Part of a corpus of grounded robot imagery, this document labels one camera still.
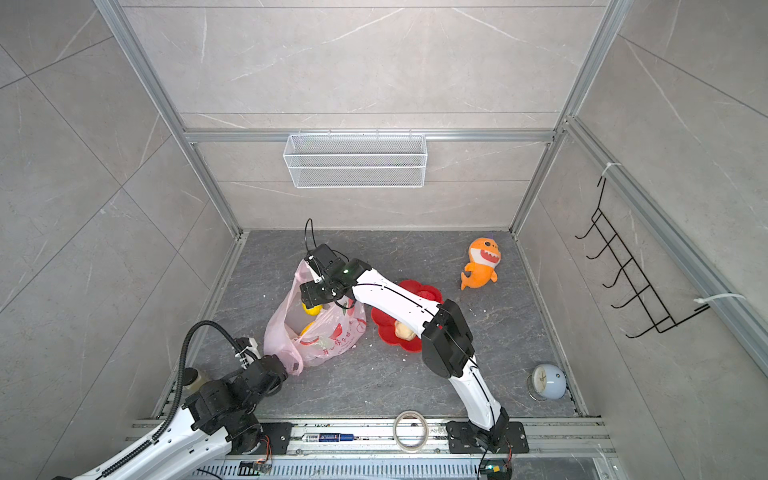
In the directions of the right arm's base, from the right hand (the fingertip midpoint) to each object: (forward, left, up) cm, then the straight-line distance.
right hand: (312, 294), depth 84 cm
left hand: (-15, +7, -8) cm, 18 cm away
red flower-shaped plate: (-4, -21, -12) cm, 24 cm away
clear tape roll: (-34, -30, -16) cm, 48 cm away
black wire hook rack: (-19, -77, +17) cm, 81 cm away
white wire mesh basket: (+44, -12, +15) cm, 48 cm away
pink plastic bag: (-12, +2, -3) cm, 13 cm away
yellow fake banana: (-4, +4, -13) cm, 14 cm away
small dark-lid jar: (-21, +29, -6) cm, 36 cm away
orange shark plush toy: (+20, -56, -8) cm, 60 cm away
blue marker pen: (-33, -6, -14) cm, 37 cm away
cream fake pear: (+2, +2, -12) cm, 13 cm away
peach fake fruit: (-8, -26, -10) cm, 29 cm away
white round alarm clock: (-23, -63, -9) cm, 67 cm away
